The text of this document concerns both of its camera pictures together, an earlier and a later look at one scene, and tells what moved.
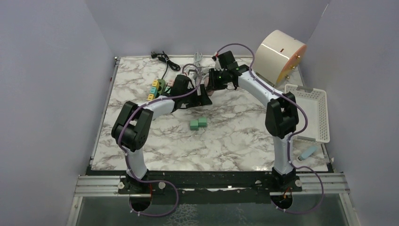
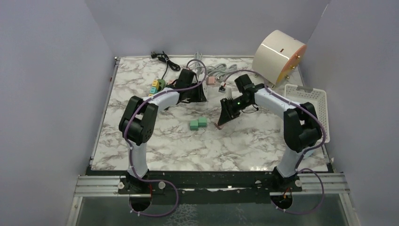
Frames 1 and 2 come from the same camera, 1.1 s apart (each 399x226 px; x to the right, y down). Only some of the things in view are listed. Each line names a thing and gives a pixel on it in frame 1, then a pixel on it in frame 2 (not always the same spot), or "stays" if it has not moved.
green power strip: (162, 86) stays
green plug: (194, 125) stays
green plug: (202, 122) stays
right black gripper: (212, 85) -> (227, 113)
